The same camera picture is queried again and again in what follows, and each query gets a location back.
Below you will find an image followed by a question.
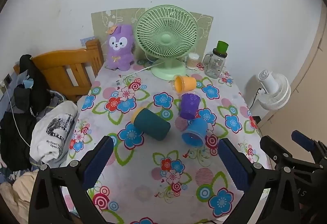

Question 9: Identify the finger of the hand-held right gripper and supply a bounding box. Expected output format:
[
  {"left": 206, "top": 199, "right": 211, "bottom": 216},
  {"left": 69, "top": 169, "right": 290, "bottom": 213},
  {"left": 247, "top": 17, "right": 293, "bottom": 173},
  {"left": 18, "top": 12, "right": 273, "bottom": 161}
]
[
  {"left": 292, "top": 130, "right": 327, "bottom": 163},
  {"left": 260, "top": 135, "right": 320, "bottom": 171}
]

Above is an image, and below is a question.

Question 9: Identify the white printed shirt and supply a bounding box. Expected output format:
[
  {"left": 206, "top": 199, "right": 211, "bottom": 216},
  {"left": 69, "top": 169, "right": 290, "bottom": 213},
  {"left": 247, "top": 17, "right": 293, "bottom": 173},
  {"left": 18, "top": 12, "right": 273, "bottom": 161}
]
[{"left": 29, "top": 101, "right": 78, "bottom": 164}]

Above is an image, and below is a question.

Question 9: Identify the black clothing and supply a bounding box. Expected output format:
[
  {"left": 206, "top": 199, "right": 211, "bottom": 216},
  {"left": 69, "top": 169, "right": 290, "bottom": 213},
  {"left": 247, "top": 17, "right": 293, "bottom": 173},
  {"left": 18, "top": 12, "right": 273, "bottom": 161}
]
[{"left": 0, "top": 54, "right": 52, "bottom": 171}]

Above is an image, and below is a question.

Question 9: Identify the blue plaid cloth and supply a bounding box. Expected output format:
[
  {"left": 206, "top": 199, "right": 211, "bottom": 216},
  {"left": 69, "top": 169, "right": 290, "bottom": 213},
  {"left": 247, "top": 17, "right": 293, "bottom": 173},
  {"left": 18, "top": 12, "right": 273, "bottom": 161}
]
[{"left": 36, "top": 90, "right": 67, "bottom": 122}]

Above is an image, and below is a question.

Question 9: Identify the orange plastic cup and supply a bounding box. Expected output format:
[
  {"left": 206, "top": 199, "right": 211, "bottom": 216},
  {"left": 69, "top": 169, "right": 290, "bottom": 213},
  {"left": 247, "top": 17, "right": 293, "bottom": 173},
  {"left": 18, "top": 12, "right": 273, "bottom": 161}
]
[{"left": 171, "top": 75, "right": 197, "bottom": 92}]

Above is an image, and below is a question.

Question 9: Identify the purple plastic cup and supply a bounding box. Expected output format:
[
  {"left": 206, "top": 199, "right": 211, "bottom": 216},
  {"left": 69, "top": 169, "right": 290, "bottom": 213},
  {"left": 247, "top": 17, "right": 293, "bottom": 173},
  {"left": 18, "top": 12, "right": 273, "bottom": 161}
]
[{"left": 179, "top": 92, "right": 201, "bottom": 120}]

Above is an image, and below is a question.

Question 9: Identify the blue plastic cup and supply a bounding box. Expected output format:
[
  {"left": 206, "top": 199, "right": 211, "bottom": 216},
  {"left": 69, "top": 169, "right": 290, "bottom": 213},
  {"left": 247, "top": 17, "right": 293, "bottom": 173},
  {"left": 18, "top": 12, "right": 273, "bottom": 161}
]
[{"left": 181, "top": 118, "right": 208, "bottom": 147}]

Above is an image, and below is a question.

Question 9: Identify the white desk fan cable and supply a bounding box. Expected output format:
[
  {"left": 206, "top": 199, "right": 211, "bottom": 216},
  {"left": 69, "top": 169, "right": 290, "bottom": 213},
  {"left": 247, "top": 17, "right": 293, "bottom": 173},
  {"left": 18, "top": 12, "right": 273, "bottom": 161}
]
[{"left": 120, "top": 59, "right": 164, "bottom": 79}]

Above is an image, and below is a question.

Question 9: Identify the green printed mat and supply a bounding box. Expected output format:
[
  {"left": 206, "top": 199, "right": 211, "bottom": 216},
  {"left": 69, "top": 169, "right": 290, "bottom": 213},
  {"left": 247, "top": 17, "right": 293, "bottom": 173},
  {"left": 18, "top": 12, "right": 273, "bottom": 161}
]
[{"left": 91, "top": 8, "right": 214, "bottom": 61}]

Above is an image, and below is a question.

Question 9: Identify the dark teal cup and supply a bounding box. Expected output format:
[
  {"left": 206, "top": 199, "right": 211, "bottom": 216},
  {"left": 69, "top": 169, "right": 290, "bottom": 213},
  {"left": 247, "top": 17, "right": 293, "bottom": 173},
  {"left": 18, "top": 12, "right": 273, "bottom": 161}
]
[{"left": 131, "top": 108, "right": 171, "bottom": 141}]

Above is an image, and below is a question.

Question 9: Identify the thin white cable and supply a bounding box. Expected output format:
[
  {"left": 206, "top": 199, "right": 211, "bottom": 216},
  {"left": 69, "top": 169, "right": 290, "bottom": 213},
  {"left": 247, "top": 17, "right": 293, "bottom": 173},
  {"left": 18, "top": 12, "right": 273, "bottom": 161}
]
[{"left": 1, "top": 81, "right": 31, "bottom": 148}]

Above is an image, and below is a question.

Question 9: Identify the cotton swab container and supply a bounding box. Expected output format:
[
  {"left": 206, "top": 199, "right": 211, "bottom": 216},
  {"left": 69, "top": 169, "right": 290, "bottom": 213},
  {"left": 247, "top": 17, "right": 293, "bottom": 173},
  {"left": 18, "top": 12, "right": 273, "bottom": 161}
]
[{"left": 185, "top": 53, "right": 200, "bottom": 69}]

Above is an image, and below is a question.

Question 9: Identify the green desk fan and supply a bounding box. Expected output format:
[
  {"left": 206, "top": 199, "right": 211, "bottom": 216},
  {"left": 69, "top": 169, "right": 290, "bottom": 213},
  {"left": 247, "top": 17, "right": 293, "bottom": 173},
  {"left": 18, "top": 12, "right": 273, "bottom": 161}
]
[{"left": 134, "top": 6, "right": 198, "bottom": 81}]

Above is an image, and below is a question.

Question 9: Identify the floral tablecloth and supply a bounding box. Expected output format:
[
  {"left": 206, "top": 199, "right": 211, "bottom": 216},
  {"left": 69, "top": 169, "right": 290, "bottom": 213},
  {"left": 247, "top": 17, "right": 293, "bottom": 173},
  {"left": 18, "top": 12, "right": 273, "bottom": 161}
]
[{"left": 63, "top": 59, "right": 271, "bottom": 224}]

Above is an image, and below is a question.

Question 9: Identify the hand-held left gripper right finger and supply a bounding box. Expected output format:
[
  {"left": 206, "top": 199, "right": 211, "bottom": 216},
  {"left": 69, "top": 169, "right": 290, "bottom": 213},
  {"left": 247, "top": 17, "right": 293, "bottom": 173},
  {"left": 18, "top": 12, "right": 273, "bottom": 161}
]
[{"left": 218, "top": 138, "right": 306, "bottom": 224}]

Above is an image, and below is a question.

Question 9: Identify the white standing fan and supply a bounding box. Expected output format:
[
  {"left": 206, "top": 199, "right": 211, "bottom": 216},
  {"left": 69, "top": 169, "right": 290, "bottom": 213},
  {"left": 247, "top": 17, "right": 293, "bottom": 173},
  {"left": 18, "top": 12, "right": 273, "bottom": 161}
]
[{"left": 257, "top": 69, "right": 292, "bottom": 111}]

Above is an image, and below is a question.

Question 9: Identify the beige cloth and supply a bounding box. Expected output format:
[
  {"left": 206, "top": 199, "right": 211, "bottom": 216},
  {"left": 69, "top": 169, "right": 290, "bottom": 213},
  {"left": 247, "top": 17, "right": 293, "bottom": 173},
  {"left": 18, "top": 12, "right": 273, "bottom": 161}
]
[{"left": 0, "top": 169, "right": 39, "bottom": 224}]

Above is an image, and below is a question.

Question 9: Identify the blue patterned card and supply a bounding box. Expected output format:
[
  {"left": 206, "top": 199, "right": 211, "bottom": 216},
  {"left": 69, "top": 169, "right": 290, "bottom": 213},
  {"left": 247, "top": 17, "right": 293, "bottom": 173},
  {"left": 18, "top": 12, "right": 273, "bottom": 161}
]
[{"left": 80, "top": 36, "right": 95, "bottom": 46}]

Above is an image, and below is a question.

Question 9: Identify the black fan cable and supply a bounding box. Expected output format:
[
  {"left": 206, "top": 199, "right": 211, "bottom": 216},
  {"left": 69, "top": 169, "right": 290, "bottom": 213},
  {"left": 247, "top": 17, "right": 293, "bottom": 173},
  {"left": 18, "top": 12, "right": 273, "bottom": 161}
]
[{"left": 249, "top": 88, "right": 261, "bottom": 110}]

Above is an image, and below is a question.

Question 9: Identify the beige wooden door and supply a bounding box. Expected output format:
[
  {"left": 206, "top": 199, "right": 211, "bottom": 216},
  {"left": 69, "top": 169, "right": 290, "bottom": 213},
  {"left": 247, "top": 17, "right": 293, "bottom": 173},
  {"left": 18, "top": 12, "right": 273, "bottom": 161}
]
[{"left": 257, "top": 7, "right": 327, "bottom": 148}]

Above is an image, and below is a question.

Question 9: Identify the wooden headboard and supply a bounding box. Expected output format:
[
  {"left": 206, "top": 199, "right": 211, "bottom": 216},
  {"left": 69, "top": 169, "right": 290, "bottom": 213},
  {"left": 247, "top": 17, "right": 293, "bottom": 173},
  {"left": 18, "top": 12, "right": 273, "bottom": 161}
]
[{"left": 14, "top": 39, "right": 105, "bottom": 103}]

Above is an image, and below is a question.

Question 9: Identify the glass mug with black lid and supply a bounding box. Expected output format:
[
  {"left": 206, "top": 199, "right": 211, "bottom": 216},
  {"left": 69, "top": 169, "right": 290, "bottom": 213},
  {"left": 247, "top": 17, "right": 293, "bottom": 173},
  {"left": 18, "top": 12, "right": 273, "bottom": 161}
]
[{"left": 203, "top": 52, "right": 228, "bottom": 79}]

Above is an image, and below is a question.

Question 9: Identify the purple plush toy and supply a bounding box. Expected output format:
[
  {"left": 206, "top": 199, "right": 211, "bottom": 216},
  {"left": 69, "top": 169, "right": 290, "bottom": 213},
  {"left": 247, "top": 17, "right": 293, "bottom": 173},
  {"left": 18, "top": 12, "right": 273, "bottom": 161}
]
[{"left": 105, "top": 24, "right": 135, "bottom": 71}]

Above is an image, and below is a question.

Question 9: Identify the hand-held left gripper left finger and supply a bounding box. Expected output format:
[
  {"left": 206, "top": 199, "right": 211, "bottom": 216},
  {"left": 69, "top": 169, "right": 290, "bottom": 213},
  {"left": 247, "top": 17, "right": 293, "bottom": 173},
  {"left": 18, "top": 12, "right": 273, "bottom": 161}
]
[{"left": 29, "top": 135, "right": 114, "bottom": 224}]

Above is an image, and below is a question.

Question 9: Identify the small green cup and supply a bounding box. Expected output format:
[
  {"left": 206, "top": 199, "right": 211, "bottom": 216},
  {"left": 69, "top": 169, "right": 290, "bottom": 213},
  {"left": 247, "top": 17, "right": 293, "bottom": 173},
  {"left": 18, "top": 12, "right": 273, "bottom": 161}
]
[{"left": 214, "top": 41, "right": 229, "bottom": 54}]

